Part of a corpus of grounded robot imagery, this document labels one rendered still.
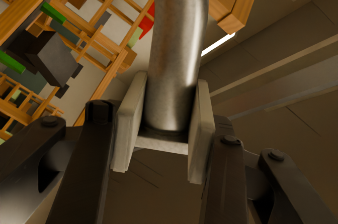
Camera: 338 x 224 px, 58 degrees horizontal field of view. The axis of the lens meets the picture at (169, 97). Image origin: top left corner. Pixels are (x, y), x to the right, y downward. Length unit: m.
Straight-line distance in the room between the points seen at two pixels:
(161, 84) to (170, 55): 0.02
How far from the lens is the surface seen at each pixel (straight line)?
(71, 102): 11.04
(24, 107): 10.03
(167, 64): 0.17
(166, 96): 0.17
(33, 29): 8.58
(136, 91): 0.16
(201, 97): 0.16
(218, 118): 0.16
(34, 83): 10.98
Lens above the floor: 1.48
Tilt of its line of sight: 18 degrees up
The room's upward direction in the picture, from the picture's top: 126 degrees clockwise
